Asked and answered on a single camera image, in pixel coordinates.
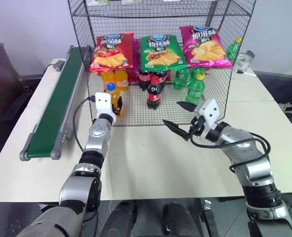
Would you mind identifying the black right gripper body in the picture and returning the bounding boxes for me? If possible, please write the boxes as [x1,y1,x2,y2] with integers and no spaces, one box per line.
[188,114,207,138]

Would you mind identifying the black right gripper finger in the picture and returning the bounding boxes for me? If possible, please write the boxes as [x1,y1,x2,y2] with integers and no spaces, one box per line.
[162,119,192,142]
[176,101,198,114]

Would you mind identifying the orange soda bottle blue cap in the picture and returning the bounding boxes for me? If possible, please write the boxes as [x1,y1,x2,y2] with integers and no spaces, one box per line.
[106,82,125,117]

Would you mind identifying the green conveyor belt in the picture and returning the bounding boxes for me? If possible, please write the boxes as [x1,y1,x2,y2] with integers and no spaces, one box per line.
[19,45,92,161]

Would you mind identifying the grey conveyor sensor box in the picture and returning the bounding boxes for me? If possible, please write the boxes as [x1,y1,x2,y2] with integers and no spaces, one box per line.
[52,60,66,73]

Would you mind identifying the green soda bottle yellow cap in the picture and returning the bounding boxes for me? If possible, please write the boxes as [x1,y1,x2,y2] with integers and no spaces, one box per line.
[225,37,244,63]
[185,72,207,106]

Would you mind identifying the cola bottle red cap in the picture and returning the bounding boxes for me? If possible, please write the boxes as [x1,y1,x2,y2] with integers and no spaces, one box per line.
[146,77,165,110]

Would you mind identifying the pink snack bag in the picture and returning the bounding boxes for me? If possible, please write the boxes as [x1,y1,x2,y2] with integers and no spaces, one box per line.
[131,38,142,83]

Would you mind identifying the red chips bag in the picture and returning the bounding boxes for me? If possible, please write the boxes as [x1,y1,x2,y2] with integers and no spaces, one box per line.
[89,32,135,73]

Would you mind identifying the green chips bag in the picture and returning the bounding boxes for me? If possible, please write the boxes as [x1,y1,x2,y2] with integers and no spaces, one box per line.
[138,34,188,73]

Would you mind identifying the magenta chips bag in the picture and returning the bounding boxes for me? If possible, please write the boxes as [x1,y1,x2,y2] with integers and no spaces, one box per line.
[179,25,234,69]

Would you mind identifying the white marker pen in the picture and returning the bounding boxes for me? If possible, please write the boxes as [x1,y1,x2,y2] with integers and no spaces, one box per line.
[236,69,257,77]

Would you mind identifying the dark rounded shape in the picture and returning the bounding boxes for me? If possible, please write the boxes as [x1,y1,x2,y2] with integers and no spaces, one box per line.
[162,202,204,237]
[100,200,138,237]

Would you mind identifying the black table clamp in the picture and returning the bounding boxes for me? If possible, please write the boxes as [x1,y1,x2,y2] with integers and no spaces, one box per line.
[202,199,218,237]

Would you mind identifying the green packet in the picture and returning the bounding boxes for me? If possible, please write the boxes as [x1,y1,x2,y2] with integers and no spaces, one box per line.
[86,0,111,6]

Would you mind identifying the dark office chair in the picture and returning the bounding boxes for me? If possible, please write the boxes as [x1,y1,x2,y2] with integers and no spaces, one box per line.
[0,36,33,151]

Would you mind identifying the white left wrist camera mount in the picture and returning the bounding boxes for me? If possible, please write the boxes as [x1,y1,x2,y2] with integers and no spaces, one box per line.
[94,91,117,121]

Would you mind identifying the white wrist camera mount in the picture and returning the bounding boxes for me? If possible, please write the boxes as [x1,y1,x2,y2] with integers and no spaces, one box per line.
[194,98,222,130]
[94,91,117,121]

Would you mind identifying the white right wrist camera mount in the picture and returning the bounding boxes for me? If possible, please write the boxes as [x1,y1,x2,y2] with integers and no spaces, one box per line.
[194,98,222,130]

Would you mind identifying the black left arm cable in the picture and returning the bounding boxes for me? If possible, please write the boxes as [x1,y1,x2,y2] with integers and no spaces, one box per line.
[72,96,96,152]

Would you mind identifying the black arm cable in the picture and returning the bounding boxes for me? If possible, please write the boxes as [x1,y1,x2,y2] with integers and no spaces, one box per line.
[189,118,272,174]
[72,96,96,152]

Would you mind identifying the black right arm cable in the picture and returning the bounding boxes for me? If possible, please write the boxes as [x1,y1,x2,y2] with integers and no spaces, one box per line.
[189,118,272,174]

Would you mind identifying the black wire mesh rack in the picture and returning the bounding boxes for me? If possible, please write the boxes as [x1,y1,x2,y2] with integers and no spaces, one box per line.
[67,0,257,127]

